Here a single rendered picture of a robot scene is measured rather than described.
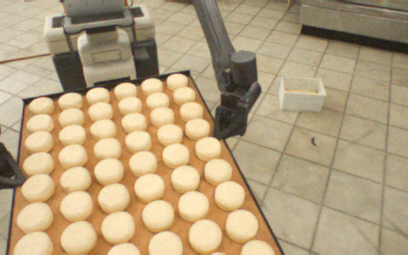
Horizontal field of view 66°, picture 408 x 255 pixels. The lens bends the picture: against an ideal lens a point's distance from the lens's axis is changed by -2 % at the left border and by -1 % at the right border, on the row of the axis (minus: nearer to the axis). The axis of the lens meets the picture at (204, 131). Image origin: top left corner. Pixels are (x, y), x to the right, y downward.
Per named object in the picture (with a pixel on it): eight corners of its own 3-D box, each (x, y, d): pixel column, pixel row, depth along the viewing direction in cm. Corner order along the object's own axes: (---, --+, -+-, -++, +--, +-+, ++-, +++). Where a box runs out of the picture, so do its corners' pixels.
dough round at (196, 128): (180, 131, 66) (180, 125, 65) (199, 121, 68) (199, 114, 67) (196, 145, 63) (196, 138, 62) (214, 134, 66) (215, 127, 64)
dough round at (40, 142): (52, 134, 65) (49, 127, 63) (56, 150, 62) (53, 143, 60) (26, 142, 63) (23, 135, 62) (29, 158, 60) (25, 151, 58)
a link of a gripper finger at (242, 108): (230, 154, 65) (246, 127, 71) (232, 128, 60) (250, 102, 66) (200, 143, 67) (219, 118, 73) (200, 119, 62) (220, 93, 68)
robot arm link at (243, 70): (246, 79, 85) (217, 89, 83) (242, 38, 78) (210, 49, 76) (270, 97, 76) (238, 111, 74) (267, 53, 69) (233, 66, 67)
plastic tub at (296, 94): (280, 111, 234) (283, 93, 224) (277, 94, 251) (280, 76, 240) (320, 112, 232) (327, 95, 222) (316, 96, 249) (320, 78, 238)
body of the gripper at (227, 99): (242, 138, 72) (253, 119, 77) (247, 103, 65) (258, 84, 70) (217, 129, 74) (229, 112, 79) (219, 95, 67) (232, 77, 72)
